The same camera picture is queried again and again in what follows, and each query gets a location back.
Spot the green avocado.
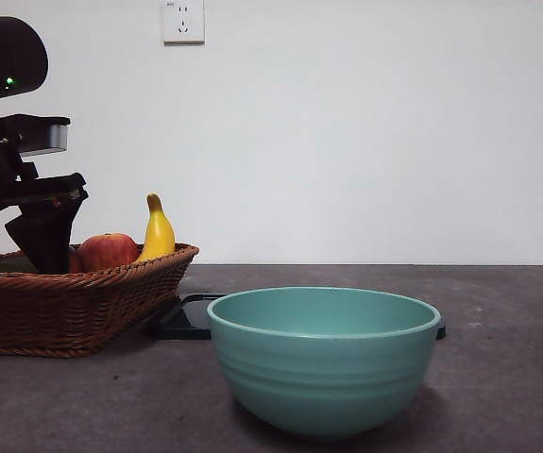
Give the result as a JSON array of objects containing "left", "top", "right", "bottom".
[{"left": 0, "top": 256, "right": 41, "bottom": 275}]

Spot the teal ribbed bowl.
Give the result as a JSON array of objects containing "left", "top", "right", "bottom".
[{"left": 206, "top": 285, "right": 442, "bottom": 442}]

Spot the red yellow apple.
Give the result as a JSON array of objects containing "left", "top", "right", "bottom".
[{"left": 78, "top": 232, "right": 140, "bottom": 274}]

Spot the brown wicker basket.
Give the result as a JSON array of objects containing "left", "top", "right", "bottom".
[{"left": 0, "top": 243, "right": 200, "bottom": 359}]

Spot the yellow banana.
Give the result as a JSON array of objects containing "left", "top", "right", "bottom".
[{"left": 136, "top": 193, "right": 178, "bottom": 264}]

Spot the black rectangular tray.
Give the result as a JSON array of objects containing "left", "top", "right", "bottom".
[{"left": 144, "top": 293, "right": 447, "bottom": 341}]

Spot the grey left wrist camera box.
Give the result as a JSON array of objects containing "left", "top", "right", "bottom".
[{"left": 0, "top": 115, "right": 72, "bottom": 157}]

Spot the white wall socket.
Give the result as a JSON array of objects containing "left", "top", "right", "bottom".
[{"left": 162, "top": 0, "right": 206, "bottom": 46}]

